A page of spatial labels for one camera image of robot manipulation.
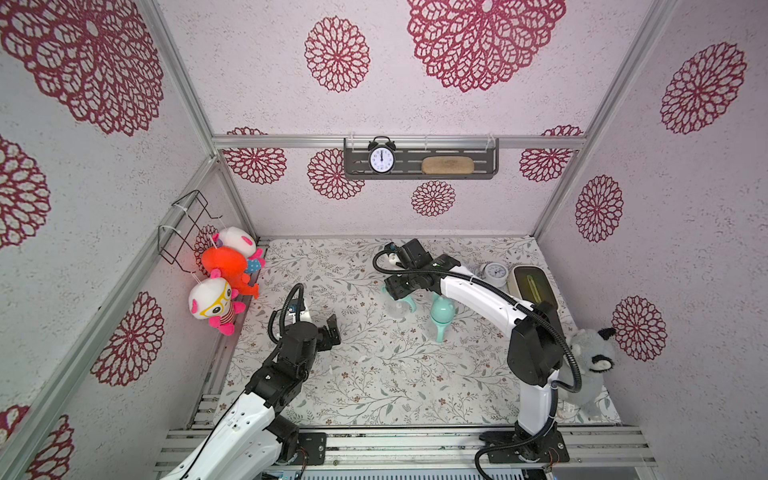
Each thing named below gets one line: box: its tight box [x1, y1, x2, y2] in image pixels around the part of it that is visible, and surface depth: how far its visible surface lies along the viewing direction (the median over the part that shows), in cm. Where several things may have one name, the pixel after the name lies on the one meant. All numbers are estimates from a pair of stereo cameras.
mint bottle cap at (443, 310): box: [430, 292, 458, 324], surface depth 82 cm
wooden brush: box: [421, 156, 475, 175], surface depth 92 cm
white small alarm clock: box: [484, 262, 509, 287], surface depth 108 cm
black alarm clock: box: [368, 136, 397, 174], surface depth 92 cm
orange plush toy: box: [201, 246, 260, 299], surface depth 90 cm
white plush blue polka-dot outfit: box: [212, 227, 266, 274], surface depth 97 cm
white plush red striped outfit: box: [188, 269, 247, 336], surface depth 83 cm
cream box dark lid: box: [507, 264, 560, 312], surface depth 102 cm
